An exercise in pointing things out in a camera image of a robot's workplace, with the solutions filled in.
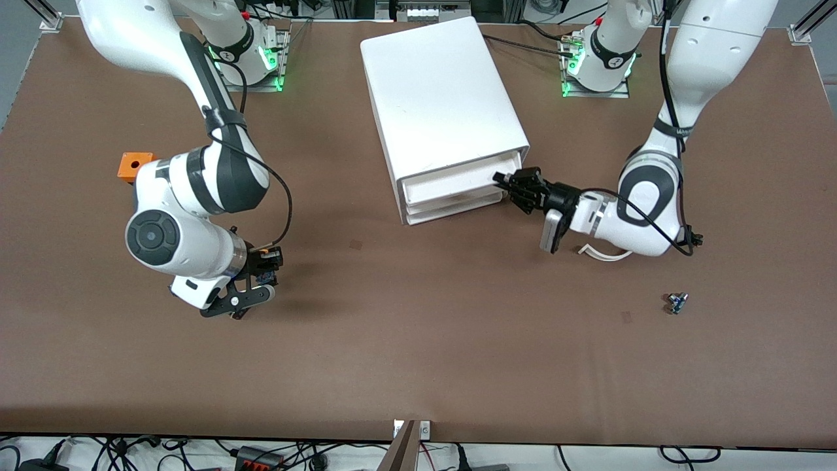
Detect yellow push button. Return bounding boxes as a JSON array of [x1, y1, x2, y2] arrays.
[[256, 245, 279, 287]]

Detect white plastic drawer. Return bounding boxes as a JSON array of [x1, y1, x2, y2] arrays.
[[400, 157, 522, 205], [405, 190, 507, 217], [406, 196, 505, 226]]

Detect white drawer cabinet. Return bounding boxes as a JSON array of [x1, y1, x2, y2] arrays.
[[360, 16, 531, 226]]

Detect orange button box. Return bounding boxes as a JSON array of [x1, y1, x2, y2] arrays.
[[118, 152, 158, 186]]

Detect white curved plastic piece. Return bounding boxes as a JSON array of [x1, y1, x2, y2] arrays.
[[575, 243, 634, 263]]

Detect black orange power strip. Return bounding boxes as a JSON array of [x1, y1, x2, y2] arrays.
[[235, 446, 286, 471]]

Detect white socket strip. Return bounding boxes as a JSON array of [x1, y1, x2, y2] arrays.
[[391, 0, 473, 24]]

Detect black right camera bracket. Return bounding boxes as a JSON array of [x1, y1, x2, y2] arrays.
[[199, 279, 276, 321]]

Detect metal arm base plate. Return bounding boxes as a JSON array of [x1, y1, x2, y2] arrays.
[[215, 29, 290, 93], [560, 33, 631, 99]]

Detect black cable on table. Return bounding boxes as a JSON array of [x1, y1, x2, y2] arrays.
[[484, 34, 580, 61]]

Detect white metal bracket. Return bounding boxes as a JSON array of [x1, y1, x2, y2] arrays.
[[392, 420, 432, 440]]

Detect brown wooden post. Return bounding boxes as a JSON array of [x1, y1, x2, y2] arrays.
[[376, 420, 419, 471]]

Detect black looped cable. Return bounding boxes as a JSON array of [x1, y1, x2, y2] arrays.
[[659, 446, 722, 466]]

